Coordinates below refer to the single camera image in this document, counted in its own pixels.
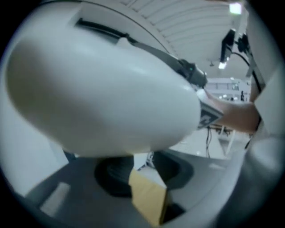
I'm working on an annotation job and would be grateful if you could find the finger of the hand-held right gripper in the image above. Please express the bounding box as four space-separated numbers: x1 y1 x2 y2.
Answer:
66 1 186 74

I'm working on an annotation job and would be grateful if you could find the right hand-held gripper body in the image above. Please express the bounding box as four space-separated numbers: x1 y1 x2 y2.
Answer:
177 59 224 130

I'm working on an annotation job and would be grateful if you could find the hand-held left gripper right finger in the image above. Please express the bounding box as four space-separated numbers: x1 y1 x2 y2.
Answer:
152 148 254 228

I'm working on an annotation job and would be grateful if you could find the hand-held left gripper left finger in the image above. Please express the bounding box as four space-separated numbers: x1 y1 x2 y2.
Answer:
22 154 143 228

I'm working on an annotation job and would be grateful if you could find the white plastic plate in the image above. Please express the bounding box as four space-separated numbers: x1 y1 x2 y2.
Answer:
5 37 202 158

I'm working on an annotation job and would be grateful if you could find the person's right forearm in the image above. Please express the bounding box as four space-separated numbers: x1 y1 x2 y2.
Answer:
209 97 261 134

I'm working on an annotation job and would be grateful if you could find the black mounted device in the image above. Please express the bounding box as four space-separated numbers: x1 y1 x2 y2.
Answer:
220 28 251 64

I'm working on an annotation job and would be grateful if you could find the wooden table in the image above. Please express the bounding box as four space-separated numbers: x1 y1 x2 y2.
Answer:
128 168 173 226

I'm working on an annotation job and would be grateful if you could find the ceiling light panel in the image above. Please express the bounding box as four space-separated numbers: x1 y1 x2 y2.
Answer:
228 2 242 15

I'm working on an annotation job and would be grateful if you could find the white desk frame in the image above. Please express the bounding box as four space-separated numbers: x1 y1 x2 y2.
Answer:
211 124 237 159

